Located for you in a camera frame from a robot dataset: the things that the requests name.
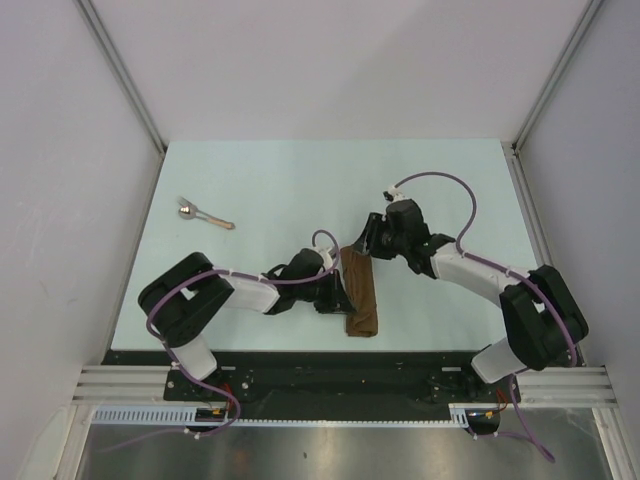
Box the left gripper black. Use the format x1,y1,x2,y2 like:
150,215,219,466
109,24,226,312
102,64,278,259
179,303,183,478
295,269,356,315

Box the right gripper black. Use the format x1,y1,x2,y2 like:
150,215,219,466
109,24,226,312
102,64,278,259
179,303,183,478
352,213,408,261

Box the brown cloth napkin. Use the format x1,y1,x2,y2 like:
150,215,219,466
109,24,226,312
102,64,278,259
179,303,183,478
340,246,379,338

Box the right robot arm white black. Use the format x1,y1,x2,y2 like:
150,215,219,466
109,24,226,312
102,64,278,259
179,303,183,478
352,199,589,401

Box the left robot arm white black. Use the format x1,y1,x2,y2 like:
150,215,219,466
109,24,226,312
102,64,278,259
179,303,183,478
138,248,356,400

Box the silver metal spoon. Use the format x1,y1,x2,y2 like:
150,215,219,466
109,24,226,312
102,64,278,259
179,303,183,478
178,205,236,230

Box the silver metal fork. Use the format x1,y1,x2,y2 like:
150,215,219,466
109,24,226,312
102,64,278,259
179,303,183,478
177,196,211,221

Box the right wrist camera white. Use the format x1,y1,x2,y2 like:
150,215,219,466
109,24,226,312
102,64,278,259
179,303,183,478
383,185,407,204

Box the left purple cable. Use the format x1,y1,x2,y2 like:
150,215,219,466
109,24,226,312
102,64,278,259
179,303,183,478
99,229,344,454

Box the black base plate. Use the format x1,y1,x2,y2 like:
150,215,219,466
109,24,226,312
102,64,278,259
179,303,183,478
102,349,584,406

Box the white slotted cable duct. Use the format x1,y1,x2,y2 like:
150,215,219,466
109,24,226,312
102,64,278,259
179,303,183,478
91,404,502,428

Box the aluminium frame post right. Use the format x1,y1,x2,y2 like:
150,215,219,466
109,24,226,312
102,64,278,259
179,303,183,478
509,0,606,151

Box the aluminium frame post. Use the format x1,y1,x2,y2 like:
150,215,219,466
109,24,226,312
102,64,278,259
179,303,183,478
509,0,606,151
74,0,169,154

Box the aluminium frame rail front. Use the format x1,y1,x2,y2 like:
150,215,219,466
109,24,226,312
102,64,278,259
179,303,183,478
73,366,618,409

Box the aluminium frame post left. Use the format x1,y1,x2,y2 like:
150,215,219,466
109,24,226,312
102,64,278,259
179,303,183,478
74,0,169,154

